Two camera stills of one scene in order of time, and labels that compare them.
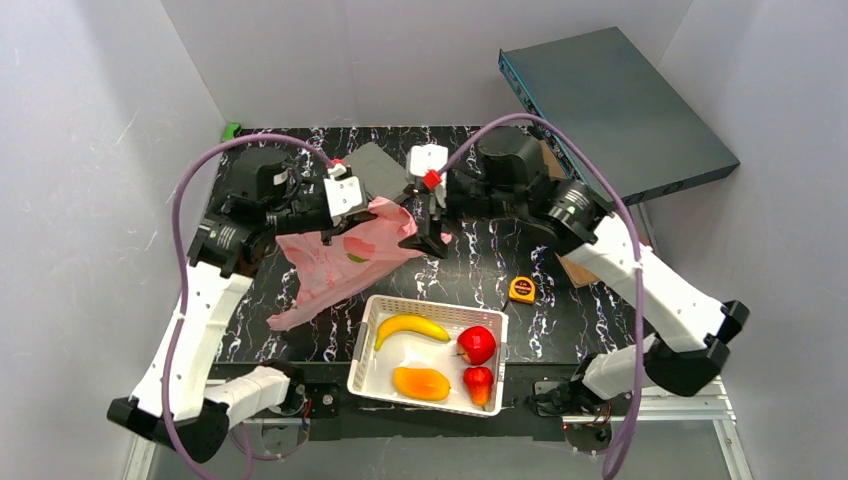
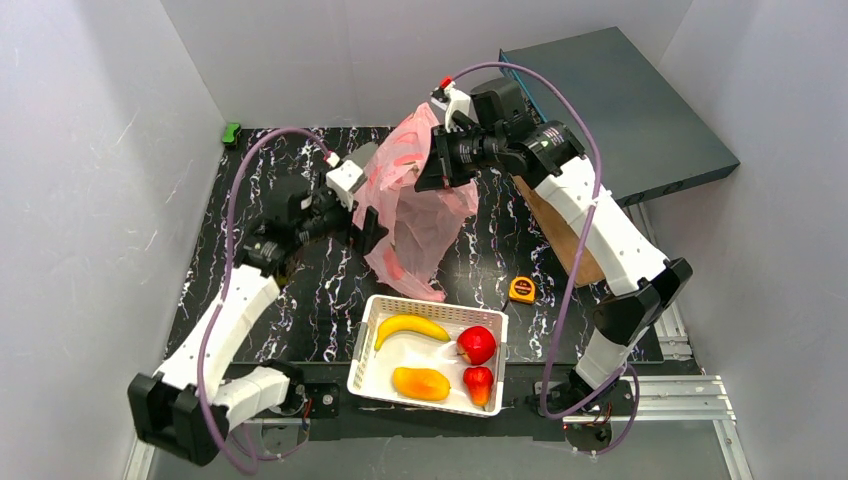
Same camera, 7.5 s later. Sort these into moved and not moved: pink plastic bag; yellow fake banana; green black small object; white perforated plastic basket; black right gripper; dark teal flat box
Moved: black right gripper; pink plastic bag
Not moved: dark teal flat box; yellow fake banana; green black small object; white perforated plastic basket
